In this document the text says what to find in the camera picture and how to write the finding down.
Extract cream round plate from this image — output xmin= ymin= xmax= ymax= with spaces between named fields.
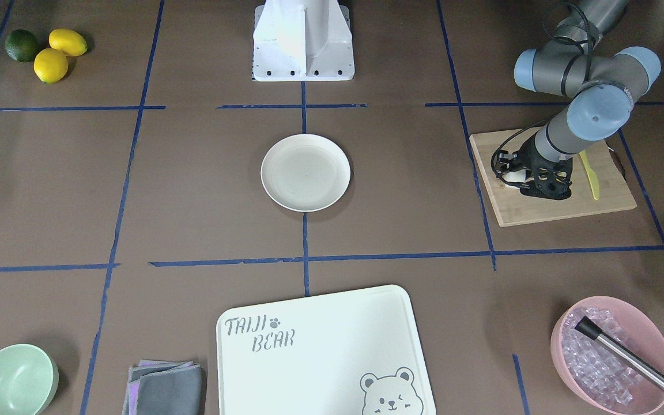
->
xmin=260 ymin=134 xmax=352 ymax=213

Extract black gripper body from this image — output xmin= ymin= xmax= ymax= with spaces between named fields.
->
xmin=491 ymin=138 xmax=574 ymax=201

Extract yellow lemon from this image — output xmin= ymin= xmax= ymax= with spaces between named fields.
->
xmin=48 ymin=28 xmax=89 ymax=57
xmin=33 ymin=48 xmax=69 ymax=84

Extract green bowl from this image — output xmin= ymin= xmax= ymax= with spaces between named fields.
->
xmin=0 ymin=344 xmax=59 ymax=414

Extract cream bear serving tray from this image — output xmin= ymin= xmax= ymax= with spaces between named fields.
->
xmin=216 ymin=285 xmax=437 ymax=414

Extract bamboo cutting board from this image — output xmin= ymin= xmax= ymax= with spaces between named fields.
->
xmin=469 ymin=129 xmax=638 ymax=228

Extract folded grey purple cloth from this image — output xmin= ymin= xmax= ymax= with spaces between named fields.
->
xmin=122 ymin=360 xmax=203 ymax=414

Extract yellow plastic knife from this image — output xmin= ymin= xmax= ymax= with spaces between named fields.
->
xmin=579 ymin=150 xmax=601 ymax=201

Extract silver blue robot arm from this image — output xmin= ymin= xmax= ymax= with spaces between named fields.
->
xmin=490 ymin=1 xmax=662 ymax=201

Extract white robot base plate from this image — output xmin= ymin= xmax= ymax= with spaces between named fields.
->
xmin=251 ymin=1 xmax=356 ymax=82

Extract steel muddler black tip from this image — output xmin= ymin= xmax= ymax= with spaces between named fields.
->
xmin=574 ymin=316 xmax=664 ymax=392

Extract green lime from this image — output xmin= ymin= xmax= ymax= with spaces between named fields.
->
xmin=5 ymin=29 xmax=40 ymax=62

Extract pink bowl with ice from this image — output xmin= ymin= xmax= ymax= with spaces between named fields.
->
xmin=550 ymin=295 xmax=664 ymax=414

